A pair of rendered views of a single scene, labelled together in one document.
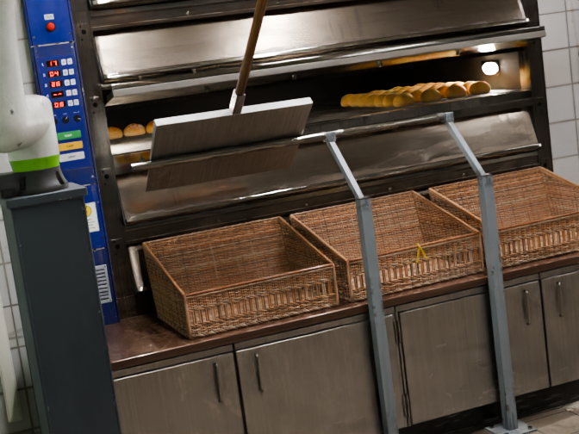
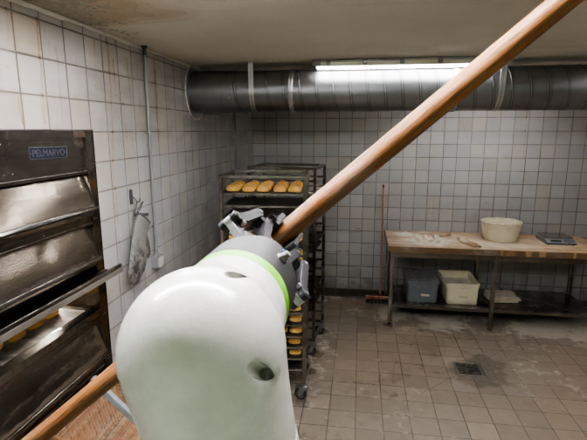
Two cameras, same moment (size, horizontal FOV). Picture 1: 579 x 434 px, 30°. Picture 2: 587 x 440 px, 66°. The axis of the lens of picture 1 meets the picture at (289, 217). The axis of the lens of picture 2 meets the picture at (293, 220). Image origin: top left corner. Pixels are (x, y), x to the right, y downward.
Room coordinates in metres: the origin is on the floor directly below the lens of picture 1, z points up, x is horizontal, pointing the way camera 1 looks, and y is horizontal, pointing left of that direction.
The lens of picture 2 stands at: (2.56, 0.39, 2.10)
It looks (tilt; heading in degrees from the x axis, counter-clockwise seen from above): 11 degrees down; 299
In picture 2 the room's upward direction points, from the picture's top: straight up
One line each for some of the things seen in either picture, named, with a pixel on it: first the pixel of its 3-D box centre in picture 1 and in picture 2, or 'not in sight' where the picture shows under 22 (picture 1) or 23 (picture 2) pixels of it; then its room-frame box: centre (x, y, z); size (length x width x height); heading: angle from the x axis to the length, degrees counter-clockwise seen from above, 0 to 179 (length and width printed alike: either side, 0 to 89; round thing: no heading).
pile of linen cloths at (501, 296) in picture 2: not in sight; (501, 295); (2.85, -4.97, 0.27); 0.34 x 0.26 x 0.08; 27
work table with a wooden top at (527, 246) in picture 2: not in sight; (484, 279); (3.05, -4.90, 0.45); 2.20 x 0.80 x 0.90; 21
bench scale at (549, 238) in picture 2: not in sight; (555, 238); (2.39, -5.20, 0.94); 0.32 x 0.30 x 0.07; 111
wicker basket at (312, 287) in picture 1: (238, 273); not in sight; (3.78, 0.21, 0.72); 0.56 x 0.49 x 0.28; 111
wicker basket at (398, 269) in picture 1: (384, 242); not in sight; (3.99, -0.34, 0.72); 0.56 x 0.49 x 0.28; 112
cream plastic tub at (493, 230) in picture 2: not in sight; (500, 230); (2.93, -5.03, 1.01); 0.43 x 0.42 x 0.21; 21
